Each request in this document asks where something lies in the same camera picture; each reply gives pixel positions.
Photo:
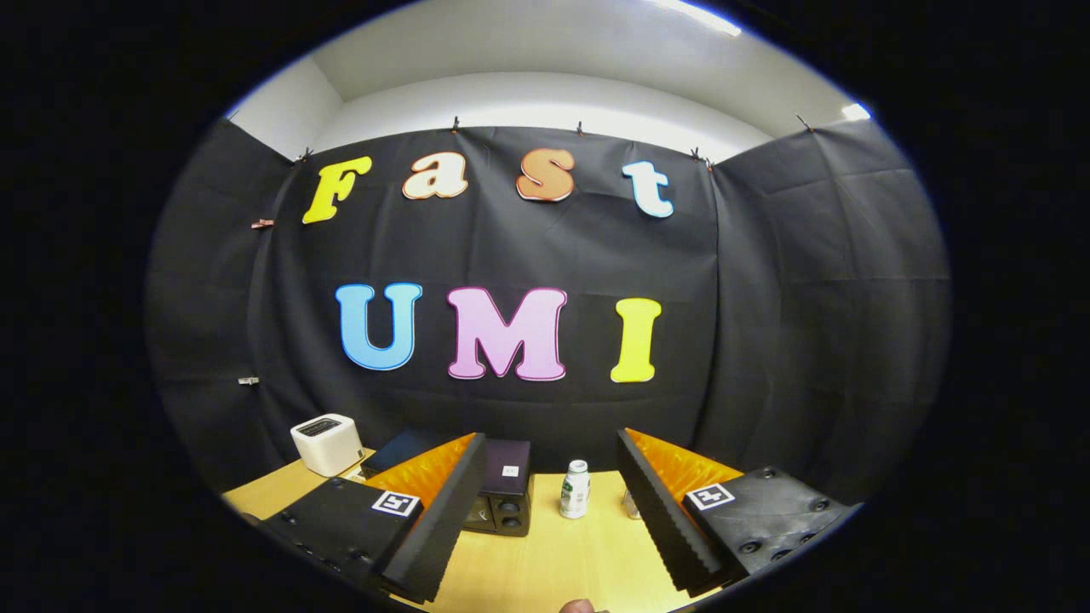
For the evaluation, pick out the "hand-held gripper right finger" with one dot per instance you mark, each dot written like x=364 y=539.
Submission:
x=656 y=511

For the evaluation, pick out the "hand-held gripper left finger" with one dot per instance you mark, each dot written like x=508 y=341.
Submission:
x=443 y=511

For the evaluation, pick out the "black toaster oven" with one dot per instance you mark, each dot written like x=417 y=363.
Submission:
x=502 y=502

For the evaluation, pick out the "cream white toaster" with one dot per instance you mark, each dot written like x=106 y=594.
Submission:
x=328 y=451

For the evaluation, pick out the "white bottle green label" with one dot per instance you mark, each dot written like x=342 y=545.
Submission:
x=575 y=494

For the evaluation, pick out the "small ceiling light panel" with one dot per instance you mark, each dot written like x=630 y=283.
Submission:
x=856 y=111

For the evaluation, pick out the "long ceiling light panel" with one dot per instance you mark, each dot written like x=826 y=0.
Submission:
x=698 y=13

